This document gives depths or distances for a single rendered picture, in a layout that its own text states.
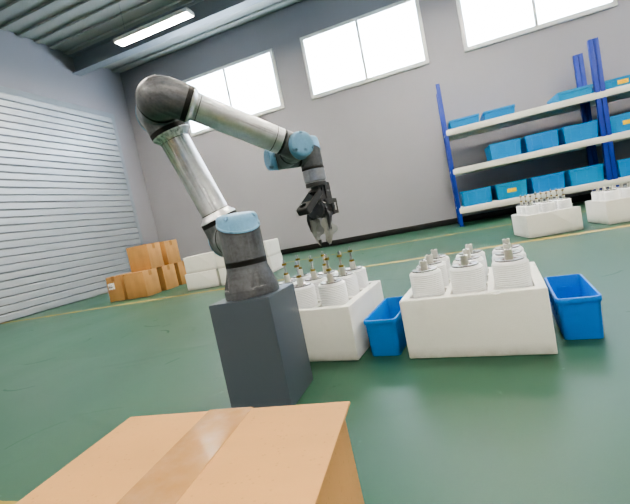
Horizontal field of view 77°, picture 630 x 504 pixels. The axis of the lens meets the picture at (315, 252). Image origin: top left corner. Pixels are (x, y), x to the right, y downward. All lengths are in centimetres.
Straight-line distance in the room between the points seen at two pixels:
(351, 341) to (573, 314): 63
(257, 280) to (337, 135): 585
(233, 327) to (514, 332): 75
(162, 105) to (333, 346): 87
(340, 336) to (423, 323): 27
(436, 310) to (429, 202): 538
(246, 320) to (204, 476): 75
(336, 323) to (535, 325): 57
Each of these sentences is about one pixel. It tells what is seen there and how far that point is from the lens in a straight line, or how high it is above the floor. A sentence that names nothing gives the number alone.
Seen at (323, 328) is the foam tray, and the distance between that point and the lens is 133.
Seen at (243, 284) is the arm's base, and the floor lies 34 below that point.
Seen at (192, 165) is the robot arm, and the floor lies 69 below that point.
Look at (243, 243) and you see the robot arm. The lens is 106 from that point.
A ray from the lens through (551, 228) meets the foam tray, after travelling 359.
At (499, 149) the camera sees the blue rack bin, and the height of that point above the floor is 91.
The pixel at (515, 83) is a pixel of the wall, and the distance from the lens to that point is 679.
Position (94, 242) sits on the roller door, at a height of 83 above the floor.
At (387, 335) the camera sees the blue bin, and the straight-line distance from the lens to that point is 130.
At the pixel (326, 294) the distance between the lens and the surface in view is 132.
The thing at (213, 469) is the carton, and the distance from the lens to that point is 34.
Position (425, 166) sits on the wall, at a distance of 655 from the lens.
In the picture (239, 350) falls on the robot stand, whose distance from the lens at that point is 110.
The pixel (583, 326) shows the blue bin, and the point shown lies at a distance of 133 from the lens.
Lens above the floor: 46
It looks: 4 degrees down
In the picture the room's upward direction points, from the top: 11 degrees counter-clockwise
